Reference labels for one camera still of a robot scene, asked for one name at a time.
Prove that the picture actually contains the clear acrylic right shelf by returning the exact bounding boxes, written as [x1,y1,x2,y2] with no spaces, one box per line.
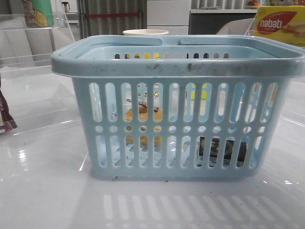
[243,0,305,48]

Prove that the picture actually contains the white cabinet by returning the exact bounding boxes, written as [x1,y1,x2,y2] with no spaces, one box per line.
[147,0,191,35]

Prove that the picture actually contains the yellow nabati wafer box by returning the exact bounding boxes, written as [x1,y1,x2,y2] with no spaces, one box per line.
[252,5,305,47]

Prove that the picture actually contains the dark brown snack packet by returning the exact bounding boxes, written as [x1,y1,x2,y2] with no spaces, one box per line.
[0,92,18,134]

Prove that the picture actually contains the packaged bread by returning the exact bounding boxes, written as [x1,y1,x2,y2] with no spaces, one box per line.
[111,98,163,146]

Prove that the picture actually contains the plate of fruit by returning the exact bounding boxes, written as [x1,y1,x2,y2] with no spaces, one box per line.
[247,0,261,7]

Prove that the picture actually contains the clear acrylic shelf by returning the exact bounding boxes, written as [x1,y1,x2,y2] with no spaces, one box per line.
[0,12,80,137]
[243,0,305,48]

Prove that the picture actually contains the green cartoon snack bag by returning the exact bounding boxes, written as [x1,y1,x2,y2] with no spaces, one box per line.
[21,0,54,28]

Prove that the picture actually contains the red barrier belt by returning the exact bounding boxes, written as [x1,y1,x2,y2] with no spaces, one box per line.
[86,12,140,18]

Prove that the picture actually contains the clear acrylic left shelf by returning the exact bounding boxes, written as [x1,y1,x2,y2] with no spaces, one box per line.
[0,12,80,137]

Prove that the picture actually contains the light blue plastic basket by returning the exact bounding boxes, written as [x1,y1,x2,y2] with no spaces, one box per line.
[51,35,305,178]

